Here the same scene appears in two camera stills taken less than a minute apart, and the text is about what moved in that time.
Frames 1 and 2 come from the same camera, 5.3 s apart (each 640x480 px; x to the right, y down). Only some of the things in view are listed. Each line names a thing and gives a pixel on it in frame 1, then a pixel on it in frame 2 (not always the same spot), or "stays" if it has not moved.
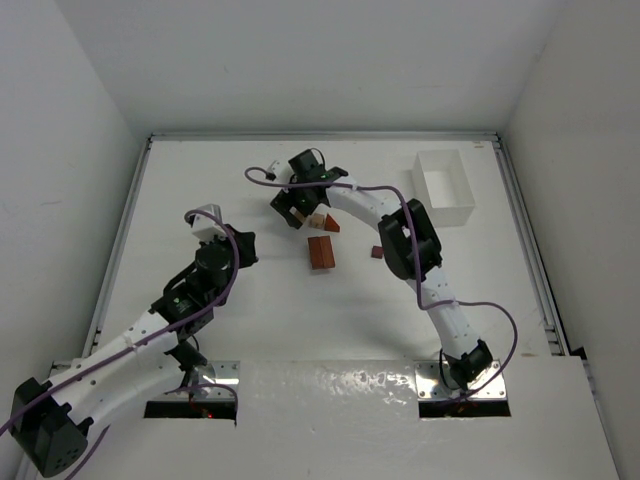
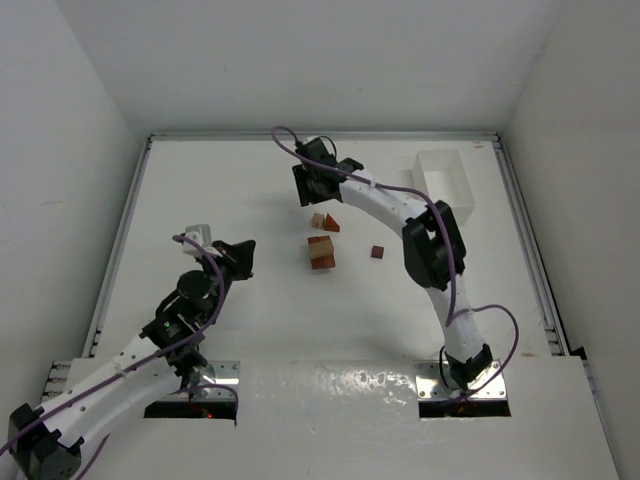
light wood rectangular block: (300, 217) to (321, 249)
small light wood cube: (317, 220) stays
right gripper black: (289, 209) to (304, 185)
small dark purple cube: (377, 252) stays
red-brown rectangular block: (318, 248) stays
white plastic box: (440, 181) stays
